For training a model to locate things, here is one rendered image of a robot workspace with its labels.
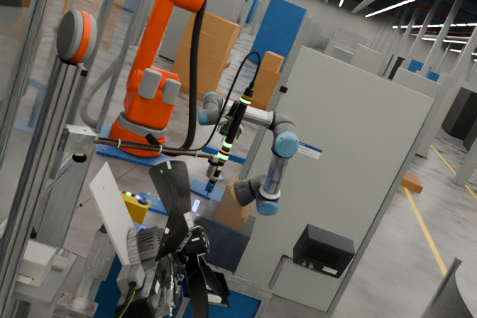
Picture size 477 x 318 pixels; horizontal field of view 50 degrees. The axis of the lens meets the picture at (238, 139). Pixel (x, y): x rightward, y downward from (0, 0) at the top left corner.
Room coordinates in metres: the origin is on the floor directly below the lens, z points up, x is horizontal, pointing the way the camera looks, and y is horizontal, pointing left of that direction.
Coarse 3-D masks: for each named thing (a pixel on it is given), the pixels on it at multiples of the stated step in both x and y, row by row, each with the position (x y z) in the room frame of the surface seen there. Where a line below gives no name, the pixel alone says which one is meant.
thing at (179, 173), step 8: (168, 160) 2.00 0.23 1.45; (176, 160) 2.04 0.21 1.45; (152, 168) 1.91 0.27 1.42; (176, 168) 2.01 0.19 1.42; (184, 168) 2.05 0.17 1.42; (152, 176) 1.90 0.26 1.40; (160, 176) 1.93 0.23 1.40; (168, 176) 1.96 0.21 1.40; (176, 176) 1.99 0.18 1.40; (184, 176) 2.03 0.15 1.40; (160, 184) 1.92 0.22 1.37; (168, 184) 1.94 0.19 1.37; (176, 184) 1.97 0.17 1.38; (184, 184) 2.00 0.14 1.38; (160, 192) 1.90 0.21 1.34; (168, 192) 1.93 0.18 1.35; (176, 192) 1.95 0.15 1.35; (184, 192) 1.98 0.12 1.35; (168, 200) 1.91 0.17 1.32; (176, 200) 1.94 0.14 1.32; (184, 200) 1.96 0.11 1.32; (168, 208) 1.90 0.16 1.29; (184, 208) 1.95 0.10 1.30
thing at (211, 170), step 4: (212, 156) 1.95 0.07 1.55; (208, 160) 1.97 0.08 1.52; (212, 160) 1.95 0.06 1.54; (216, 160) 1.96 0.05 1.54; (212, 164) 1.95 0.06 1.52; (216, 164) 1.96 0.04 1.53; (208, 168) 1.98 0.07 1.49; (212, 168) 1.96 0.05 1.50; (208, 172) 1.97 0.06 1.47; (212, 172) 1.96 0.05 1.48; (208, 176) 1.97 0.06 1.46; (212, 176) 1.97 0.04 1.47; (220, 176) 2.01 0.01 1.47; (216, 180) 1.96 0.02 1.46; (220, 180) 1.98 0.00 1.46
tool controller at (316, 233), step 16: (304, 240) 2.38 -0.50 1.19; (320, 240) 2.36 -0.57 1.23; (336, 240) 2.42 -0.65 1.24; (352, 240) 2.47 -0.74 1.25; (304, 256) 2.38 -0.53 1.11; (320, 256) 2.37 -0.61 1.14; (336, 256) 2.37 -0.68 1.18; (352, 256) 2.38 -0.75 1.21; (320, 272) 2.41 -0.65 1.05; (336, 272) 2.40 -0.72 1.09
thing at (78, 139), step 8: (64, 128) 1.54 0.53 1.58; (72, 128) 1.57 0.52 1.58; (80, 128) 1.60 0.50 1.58; (88, 128) 1.62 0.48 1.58; (64, 136) 1.53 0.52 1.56; (72, 136) 1.54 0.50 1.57; (80, 136) 1.56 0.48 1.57; (88, 136) 1.57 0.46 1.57; (64, 144) 1.54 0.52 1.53; (72, 144) 1.55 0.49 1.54; (80, 144) 1.56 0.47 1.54; (88, 144) 1.58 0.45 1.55; (72, 152) 1.55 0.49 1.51; (80, 152) 1.57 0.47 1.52; (88, 152) 1.58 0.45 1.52
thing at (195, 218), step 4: (192, 212) 2.22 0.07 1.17; (192, 216) 2.16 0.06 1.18; (196, 216) 2.19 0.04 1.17; (200, 216) 2.25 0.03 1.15; (192, 220) 2.12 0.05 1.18; (196, 220) 2.14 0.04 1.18; (200, 220) 2.18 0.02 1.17; (196, 224) 2.09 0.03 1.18; (200, 224) 2.12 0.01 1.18; (204, 224) 2.17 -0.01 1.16; (208, 224) 2.23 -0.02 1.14; (204, 228) 2.12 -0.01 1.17; (208, 228) 2.16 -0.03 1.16; (208, 232) 2.10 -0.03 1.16
